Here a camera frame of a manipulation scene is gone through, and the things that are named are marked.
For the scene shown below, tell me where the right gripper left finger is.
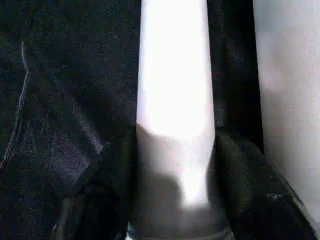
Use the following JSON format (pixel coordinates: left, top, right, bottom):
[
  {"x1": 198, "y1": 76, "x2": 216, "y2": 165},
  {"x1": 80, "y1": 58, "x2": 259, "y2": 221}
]
[{"x1": 59, "y1": 124, "x2": 138, "y2": 240}]

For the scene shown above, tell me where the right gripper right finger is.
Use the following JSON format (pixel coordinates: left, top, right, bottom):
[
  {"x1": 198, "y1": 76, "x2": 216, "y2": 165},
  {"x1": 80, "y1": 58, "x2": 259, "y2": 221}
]
[{"x1": 211, "y1": 129, "x2": 319, "y2": 240}]

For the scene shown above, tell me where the white plastic table leg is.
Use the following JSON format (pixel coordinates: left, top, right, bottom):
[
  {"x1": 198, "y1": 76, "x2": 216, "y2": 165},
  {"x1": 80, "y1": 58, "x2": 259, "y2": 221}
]
[
  {"x1": 251, "y1": 0, "x2": 320, "y2": 227},
  {"x1": 126, "y1": 0, "x2": 231, "y2": 240}
]

